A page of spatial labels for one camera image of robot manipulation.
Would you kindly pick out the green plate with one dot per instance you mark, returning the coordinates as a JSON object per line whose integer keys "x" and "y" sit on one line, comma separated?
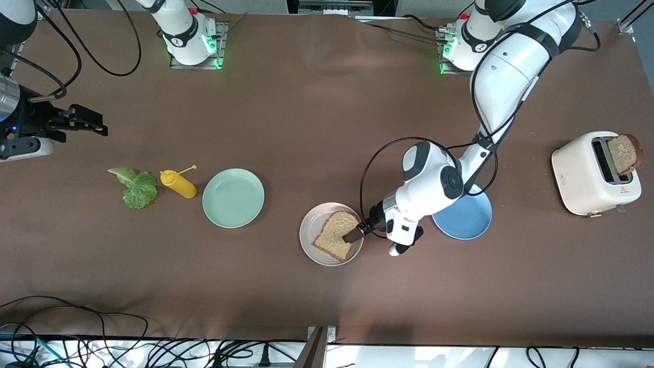
{"x": 233, "y": 198}

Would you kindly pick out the beige plate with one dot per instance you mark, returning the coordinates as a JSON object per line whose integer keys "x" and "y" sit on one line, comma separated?
{"x": 308, "y": 227}

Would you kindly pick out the cream white toaster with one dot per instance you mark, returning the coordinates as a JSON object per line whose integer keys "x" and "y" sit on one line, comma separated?
{"x": 577, "y": 179}

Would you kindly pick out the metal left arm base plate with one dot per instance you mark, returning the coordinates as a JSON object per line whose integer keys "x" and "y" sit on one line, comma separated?
{"x": 449, "y": 73}

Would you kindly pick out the blue plate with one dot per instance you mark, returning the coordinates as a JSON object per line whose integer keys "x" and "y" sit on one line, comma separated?
{"x": 470, "y": 220}

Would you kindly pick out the grey metal bracket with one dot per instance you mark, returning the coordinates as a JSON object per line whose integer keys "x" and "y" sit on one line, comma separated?
{"x": 314, "y": 352}

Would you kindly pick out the yellow mustard squeeze bottle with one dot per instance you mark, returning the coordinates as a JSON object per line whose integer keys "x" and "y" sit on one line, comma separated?
{"x": 181, "y": 186}

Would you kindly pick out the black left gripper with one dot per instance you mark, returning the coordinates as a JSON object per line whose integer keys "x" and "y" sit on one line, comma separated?
{"x": 374, "y": 216}

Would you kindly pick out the aluminium frame profile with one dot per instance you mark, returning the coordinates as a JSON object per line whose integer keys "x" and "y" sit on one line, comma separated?
{"x": 15, "y": 56}
{"x": 624, "y": 25}

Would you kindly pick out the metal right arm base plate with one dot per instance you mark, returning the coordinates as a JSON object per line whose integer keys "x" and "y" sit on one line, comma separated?
{"x": 196, "y": 67}

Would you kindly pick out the green lettuce leaf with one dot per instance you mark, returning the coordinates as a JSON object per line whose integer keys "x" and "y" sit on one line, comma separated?
{"x": 138, "y": 194}

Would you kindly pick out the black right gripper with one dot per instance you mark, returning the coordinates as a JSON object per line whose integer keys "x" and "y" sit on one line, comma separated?
{"x": 31, "y": 120}

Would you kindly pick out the brown tablecloth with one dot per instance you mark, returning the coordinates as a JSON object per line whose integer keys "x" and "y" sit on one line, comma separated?
{"x": 327, "y": 128}

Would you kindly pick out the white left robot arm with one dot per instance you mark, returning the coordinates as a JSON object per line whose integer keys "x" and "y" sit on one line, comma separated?
{"x": 511, "y": 76}

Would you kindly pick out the brown bread slice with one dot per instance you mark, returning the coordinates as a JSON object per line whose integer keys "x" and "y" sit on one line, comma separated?
{"x": 623, "y": 153}
{"x": 332, "y": 237}

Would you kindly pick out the black equipment box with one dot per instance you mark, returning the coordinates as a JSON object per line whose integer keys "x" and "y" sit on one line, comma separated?
{"x": 306, "y": 6}

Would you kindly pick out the black power plug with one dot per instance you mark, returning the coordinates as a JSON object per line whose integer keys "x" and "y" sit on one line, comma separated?
{"x": 264, "y": 357}

